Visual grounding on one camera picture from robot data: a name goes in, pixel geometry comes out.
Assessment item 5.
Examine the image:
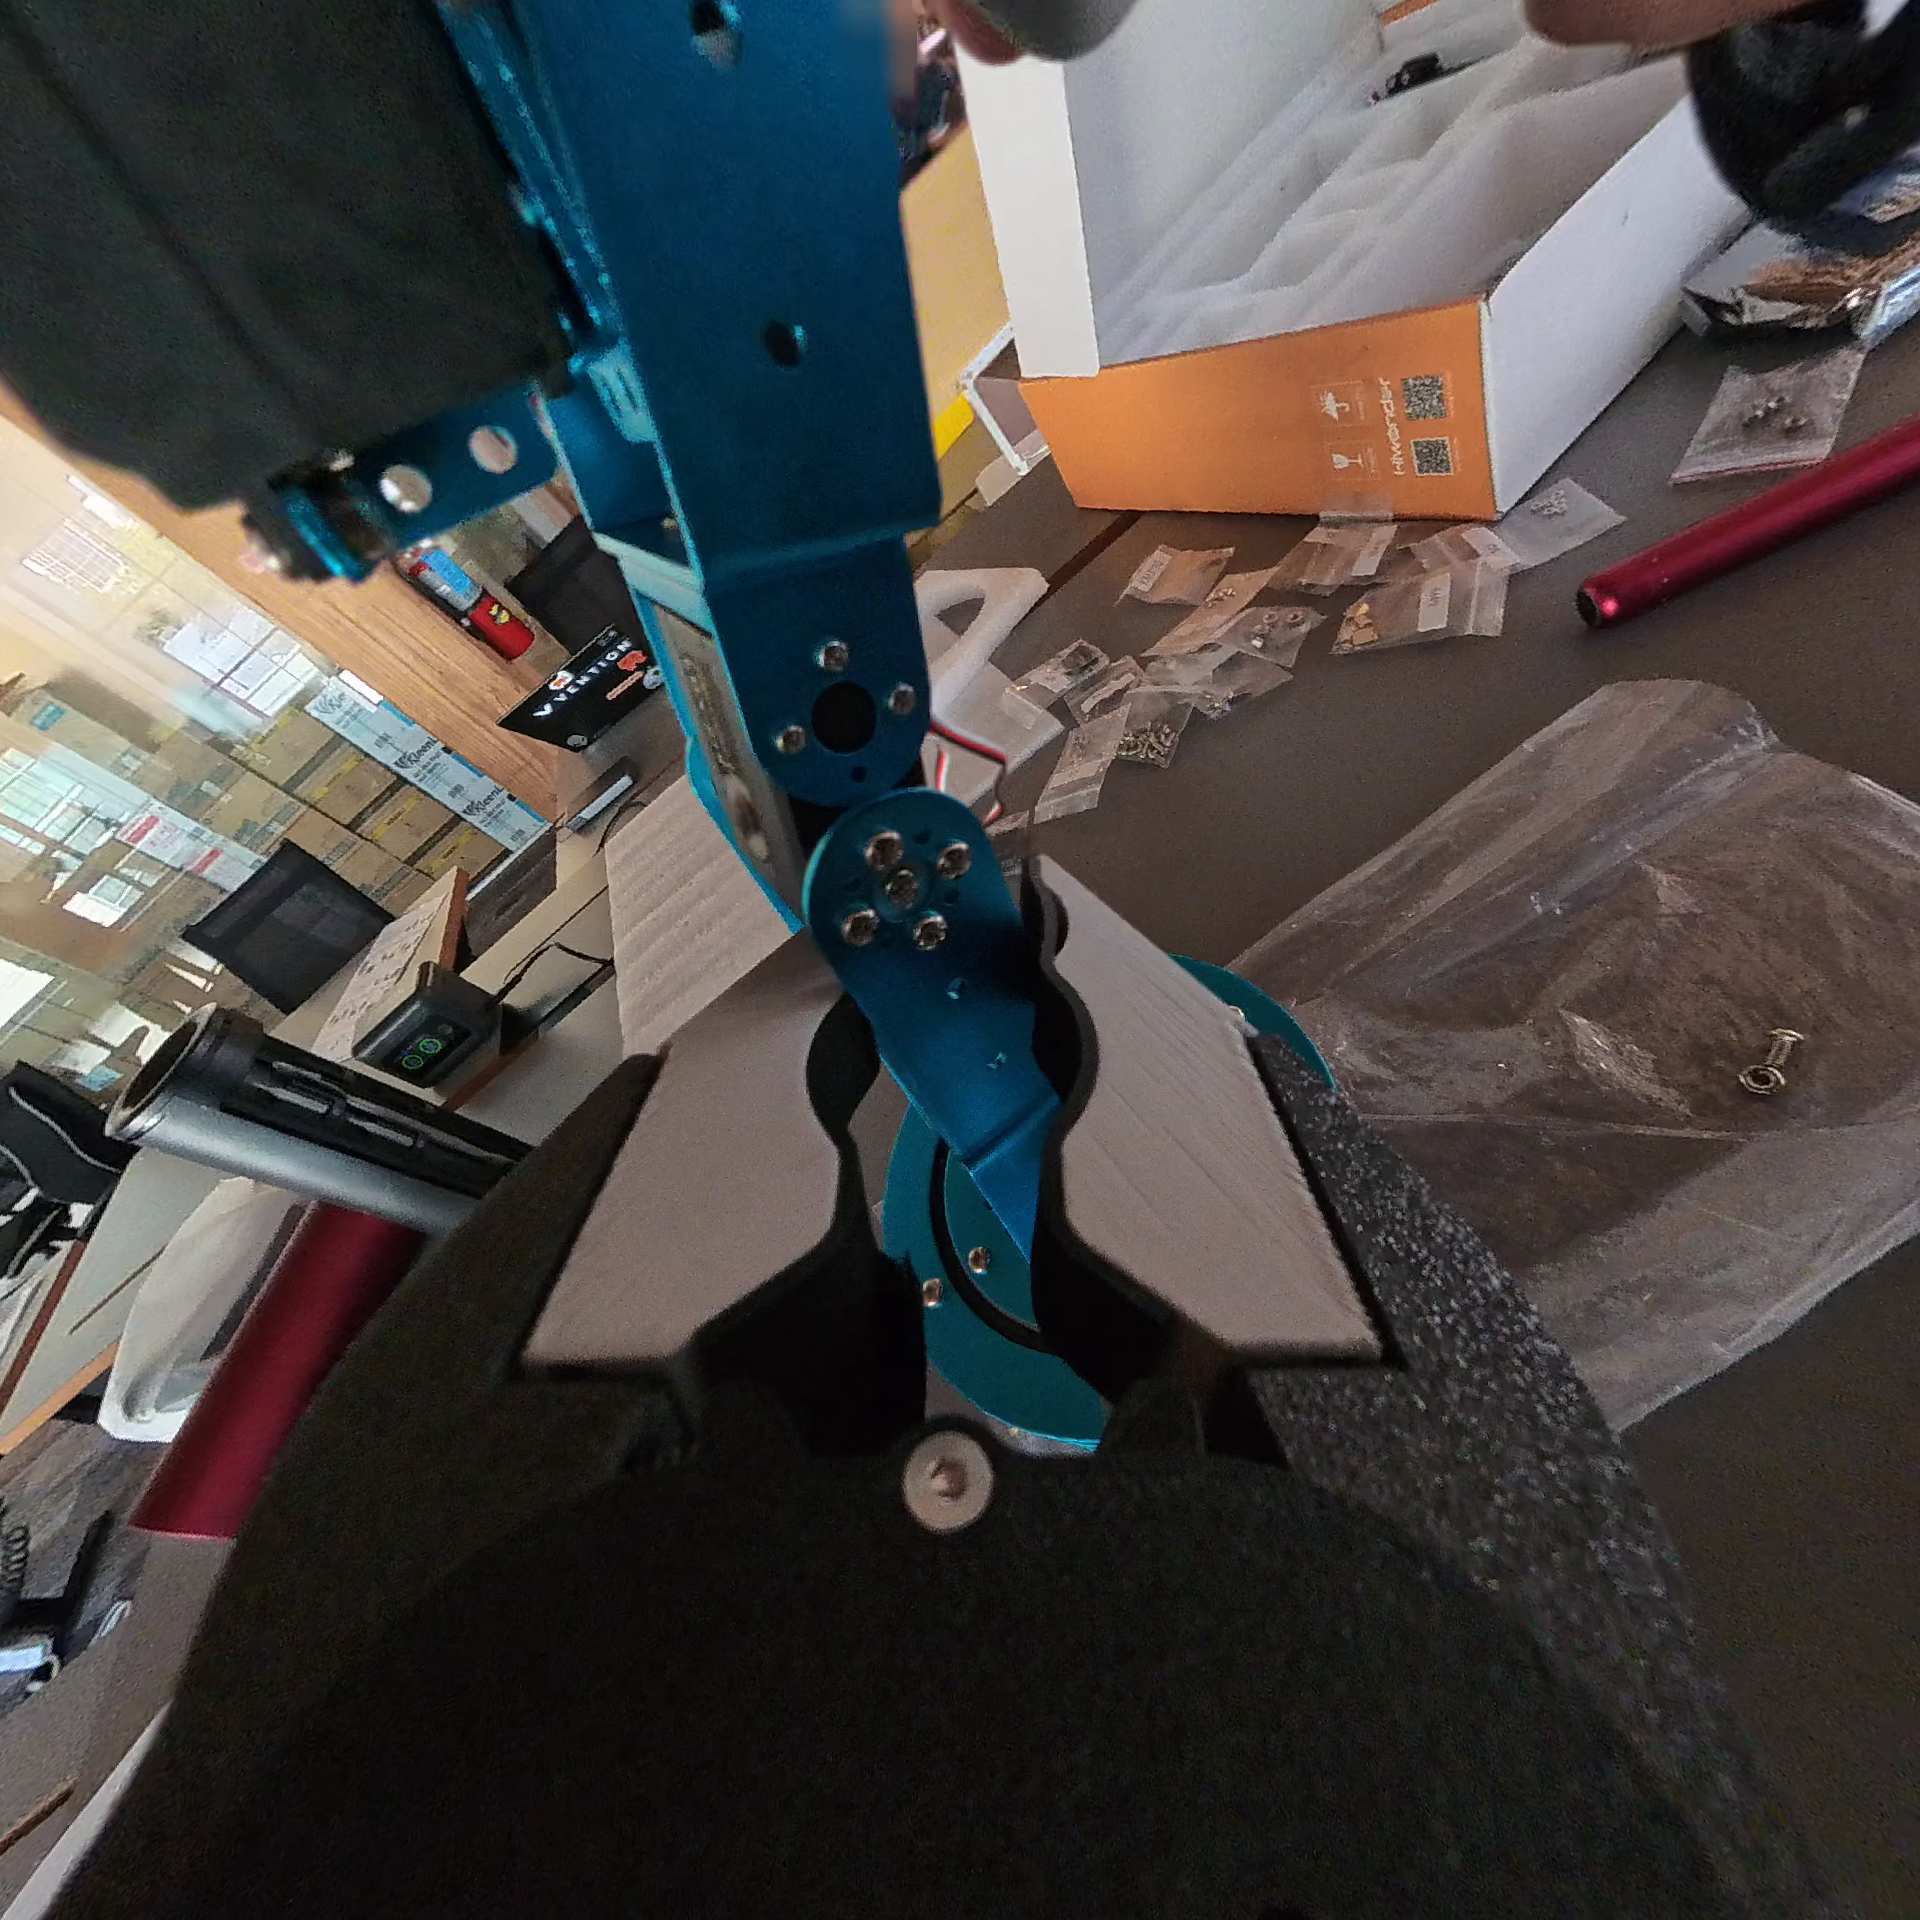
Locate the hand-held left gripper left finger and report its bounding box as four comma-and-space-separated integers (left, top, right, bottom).
519, 959, 922, 1452

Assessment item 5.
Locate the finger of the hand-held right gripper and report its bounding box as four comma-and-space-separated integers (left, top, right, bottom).
977, 0, 1146, 63

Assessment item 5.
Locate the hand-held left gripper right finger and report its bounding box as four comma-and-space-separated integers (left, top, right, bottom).
1019, 856, 1386, 1444

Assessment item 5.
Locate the blue toy robot arm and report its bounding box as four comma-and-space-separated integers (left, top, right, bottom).
0, 0, 1329, 1455

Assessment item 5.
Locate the grey desk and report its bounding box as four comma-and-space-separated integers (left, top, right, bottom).
0, 270, 1920, 1920

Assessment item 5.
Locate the person's right hand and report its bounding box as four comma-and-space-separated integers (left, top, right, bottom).
1527, 0, 1700, 48

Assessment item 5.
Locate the silver foil bag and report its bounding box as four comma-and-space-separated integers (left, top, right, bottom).
1677, 237, 1920, 357

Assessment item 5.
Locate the white foam sheet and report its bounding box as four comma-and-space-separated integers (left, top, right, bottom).
603, 777, 846, 1063

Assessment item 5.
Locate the small black power box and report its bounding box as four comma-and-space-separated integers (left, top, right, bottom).
349, 959, 515, 1076

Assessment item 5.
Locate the black slotted cylinder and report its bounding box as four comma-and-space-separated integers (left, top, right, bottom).
105, 1000, 538, 1235

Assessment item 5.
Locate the printed paper sheet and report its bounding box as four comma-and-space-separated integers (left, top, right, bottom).
317, 877, 466, 1055

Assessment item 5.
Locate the thin red metal rod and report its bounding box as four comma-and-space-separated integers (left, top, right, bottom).
1572, 416, 1920, 635

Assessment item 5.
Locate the thick red metal tube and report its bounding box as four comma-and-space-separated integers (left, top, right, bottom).
127, 1200, 442, 1543

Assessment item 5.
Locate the orange and white box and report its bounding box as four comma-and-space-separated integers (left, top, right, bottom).
958, 0, 1759, 521

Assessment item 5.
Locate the large clear plastic bag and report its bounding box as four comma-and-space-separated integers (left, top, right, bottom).
1228, 678, 1920, 1437

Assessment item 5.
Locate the black mesh office chair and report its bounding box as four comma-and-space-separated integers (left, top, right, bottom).
180, 837, 403, 1023

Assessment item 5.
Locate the black printed sign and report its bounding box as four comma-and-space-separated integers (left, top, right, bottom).
499, 619, 673, 753

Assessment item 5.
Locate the white plastic bag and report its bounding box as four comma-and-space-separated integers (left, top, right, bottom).
102, 1168, 303, 1444

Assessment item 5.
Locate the stack of cardboard boxes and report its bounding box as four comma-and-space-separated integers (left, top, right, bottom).
0, 495, 549, 1052

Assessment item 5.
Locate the pile of small screw bags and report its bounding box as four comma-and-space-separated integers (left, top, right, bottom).
996, 350, 1873, 824

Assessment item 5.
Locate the white foam cutout piece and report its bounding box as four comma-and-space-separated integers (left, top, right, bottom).
913, 564, 1057, 710

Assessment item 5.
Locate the black power cable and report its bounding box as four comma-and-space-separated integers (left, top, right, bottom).
491, 941, 620, 1000

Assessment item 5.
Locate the striped servo cable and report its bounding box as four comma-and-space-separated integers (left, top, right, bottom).
919, 717, 1046, 837

